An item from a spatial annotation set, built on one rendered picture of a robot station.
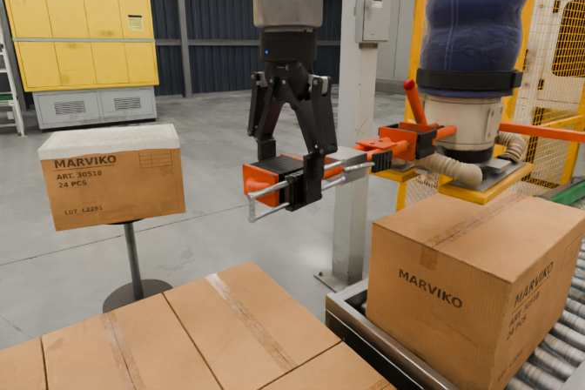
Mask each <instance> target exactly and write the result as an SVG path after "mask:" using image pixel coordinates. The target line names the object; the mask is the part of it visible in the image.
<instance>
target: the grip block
mask: <svg viewBox="0 0 585 390"><path fill-rule="evenodd" d="M398 126H399V127H398ZM435 128H436V127H435V126H430V125H424V124H414V123H408V122H400V125H399V124H390V125H386V126H381V127H379V131H378V136H379V139H380V138H385V137H388V138H390V139H391V141H392V142H394V143H397V142H400V141H403V140H406V141H407V142H408V143H409V149H408V150H407V151H404V152H401V153H399V154H396V155H394V156H395V157H397V158H399V159H403V160H407V161H411V162H413V161H414V156H415V159H418V160H419V159H421V158H424V157H427V156H429V155H432V154H434V152H435V145H434V139H435V138H436V137H437V130H435Z"/></svg>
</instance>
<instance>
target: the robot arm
mask: <svg viewBox="0 0 585 390"><path fill-rule="evenodd" d="M253 17H254V25H255V26H256V27H259V28H264V32H260V33H259V41H260V58H261V60H262V61H264V62H266V69H265V71H261V72H253V73H252V74H251V80H252V96H251V104H250V112H249V121H248V129H247V134H248V136H249V137H251V136H253V137H254V138H255V141H256V142H257V144H258V160H259V161H261V160H265V159H269V158H274V157H276V140H274V139H275V138H274V137H273V132H274V129H275V126H276V124H277V121H278V118H279V114H280V112H281V109H282V106H283V104H285V103H288V104H290V107H291V109H292V110H294V111H295V114H296V117H297V119H298V122H299V127H300V129H301V132H302V135H303V138H304V140H305V143H306V148H307V150H308V154H306V155H304V156H303V204H305V205H309V204H311V203H313V202H316V201H318V200H321V179H322V178H323V177H324V174H325V172H324V170H325V169H324V168H325V156H326V155H329V154H332V153H335V152H337V150H338V145H337V138H336V132H335V126H334V119H333V107H332V101H331V89H332V78H331V77H329V76H326V77H319V76H315V75H314V72H313V61H314V60H315V59H316V56H317V32H313V28H319V27H320V26H321V25H322V20H323V0H253ZM260 87H261V88H260ZM303 99H305V101H302V100H303ZM255 126H258V127H257V128H255ZM315 145H317V148H316V147H315Z"/></svg>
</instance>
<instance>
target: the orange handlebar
mask: <svg viewBox="0 0 585 390"><path fill-rule="evenodd" d="M499 130H500V131H505V132H511V133H516V134H522V135H529V136H535V137H541V138H552V139H559V140H565V141H571V142H577V143H585V132H584V131H571V130H563V129H556V128H549V127H543V126H536V125H529V124H516V123H509V122H500V126H499ZM456 132H457V128H456V127H455V126H453V125H449V126H447V127H444V128H441V129H439V130H437V137H436V138H435V139H434V141H435V140H438V139H441V138H444V137H447V136H450V135H453V134H455V133H456ZM355 144H357V145H356V146H353V147H350V148H351V149H355V150H359V151H365V152H367V161H366V162H372V154H373V153H376V152H381V151H388V150H392V151H393V159H395V158H397V157H395V156H394V155H396V154H399V153H401V152H404V151H407V150H408V149H409V143H408V142H407V141H406V140H403V141H400V142H397V143H394V142H392V141H391V139H390V138H388V137H385V138H380V139H376V138H368V139H364V140H361V141H358V142H356V143H355ZM341 173H342V167H341V166H338V167H335V168H333V169H331V170H329V171H325V174H324V177H323V178H322V179H321V181H322V180H325V179H328V178H331V177H334V176H337V175H340V174H341ZM245 185H246V189H247V190H248V192H256V191H259V190H262V189H264V188H266V187H269V186H271V185H270V184H269V183H267V182H261V181H259V180H257V179H256V178H254V177H250V178H249V179H248V180H247V181H246V184H245ZM273 195H274V192H270V193H268V194H266V195H264V196H261V197H260V198H272V196H273Z"/></svg>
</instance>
